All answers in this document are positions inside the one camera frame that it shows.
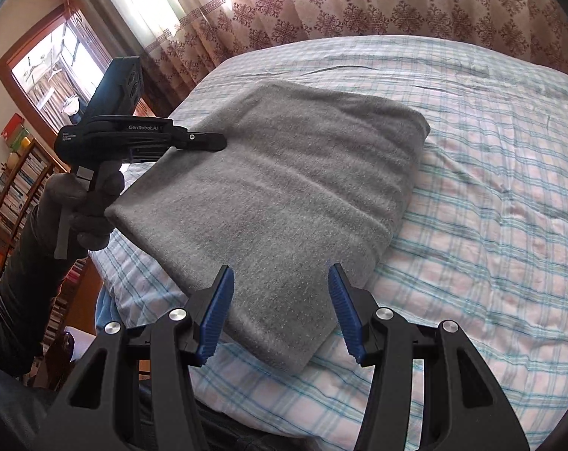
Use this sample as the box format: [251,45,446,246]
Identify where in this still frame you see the wooden bookshelf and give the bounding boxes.
[0,112,102,339]

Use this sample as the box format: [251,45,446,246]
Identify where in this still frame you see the grey pants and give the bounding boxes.
[104,80,431,373]

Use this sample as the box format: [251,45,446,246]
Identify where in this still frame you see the plaid sheeted bed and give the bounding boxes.
[89,34,568,433]

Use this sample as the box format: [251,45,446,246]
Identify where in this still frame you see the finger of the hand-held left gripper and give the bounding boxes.
[172,130,227,152]

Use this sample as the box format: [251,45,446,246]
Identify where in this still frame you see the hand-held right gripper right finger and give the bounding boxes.
[327,263,532,451]

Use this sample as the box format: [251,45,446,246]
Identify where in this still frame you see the person's left forearm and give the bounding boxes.
[0,207,93,388]

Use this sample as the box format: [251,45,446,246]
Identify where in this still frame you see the wooden framed window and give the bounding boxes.
[0,4,165,163]

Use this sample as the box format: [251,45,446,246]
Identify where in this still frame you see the person's left hand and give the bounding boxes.
[31,169,126,265]

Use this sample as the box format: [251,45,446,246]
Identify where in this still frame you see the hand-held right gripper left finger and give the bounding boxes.
[49,264,236,451]

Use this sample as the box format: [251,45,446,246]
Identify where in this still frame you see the patterned pink curtain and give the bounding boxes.
[77,0,568,120]

